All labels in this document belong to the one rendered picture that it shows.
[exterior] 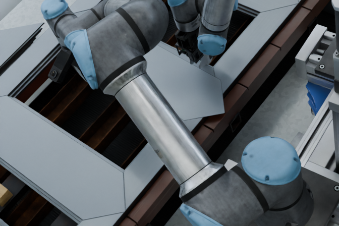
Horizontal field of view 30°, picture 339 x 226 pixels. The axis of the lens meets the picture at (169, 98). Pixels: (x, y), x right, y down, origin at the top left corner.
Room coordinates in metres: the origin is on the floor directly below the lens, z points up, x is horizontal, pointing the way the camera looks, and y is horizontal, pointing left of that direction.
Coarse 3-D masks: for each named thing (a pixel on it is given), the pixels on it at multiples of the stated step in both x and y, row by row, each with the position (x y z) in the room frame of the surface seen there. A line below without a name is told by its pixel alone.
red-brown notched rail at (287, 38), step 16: (320, 0) 1.38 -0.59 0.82; (304, 16) 1.34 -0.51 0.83; (288, 32) 1.30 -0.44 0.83; (272, 48) 1.26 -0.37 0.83; (288, 48) 1.27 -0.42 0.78; (256, 64) 1.23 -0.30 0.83; (272, 64) 1.23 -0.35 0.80; (240, 80) 1.20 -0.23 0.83; (256, 80) 1.18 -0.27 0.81; (240, 96) 1.14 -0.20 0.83; (208, 128) 1.08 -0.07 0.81; (224, 128) 1.09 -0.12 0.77; (208, 144) 1.05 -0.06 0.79; (160, 176) 0.99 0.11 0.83; (160, 192) 0.94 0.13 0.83; (144, 208) 0.91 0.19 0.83; (160, 208) 0.92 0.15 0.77; (128, 224) 0.88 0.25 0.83; (144, 224) 0.88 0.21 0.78
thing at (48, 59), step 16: (304, 0) 1.40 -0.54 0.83; (256, 16) 1.42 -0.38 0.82; (288, 16) 1.35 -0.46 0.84; (176, 48) 1.43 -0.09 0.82; (48, 64) 1.60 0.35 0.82; (32, 80) 1.56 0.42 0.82; (16, 96) 1.51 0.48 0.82; (224, 96) 1.16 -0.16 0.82; (0, 160) 1.27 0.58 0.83; (16, 176) 1.19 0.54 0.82; (144, 192) 0.96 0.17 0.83; (64, 208) 1.01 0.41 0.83; (128, 208) 0.92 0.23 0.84
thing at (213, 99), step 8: (216, 88) 1.19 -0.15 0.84; (208, 96) 1.17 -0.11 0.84; (216, 96) 1.16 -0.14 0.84; (200, 104) 1.16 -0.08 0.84; (208, 104) 1.14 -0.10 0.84; (216, 104) 1.13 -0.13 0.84; (192, 112) 1.14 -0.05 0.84; (200, 112) 1.13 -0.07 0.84; (208, 112) 1.12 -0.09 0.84; (184, 120) 1.13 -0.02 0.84
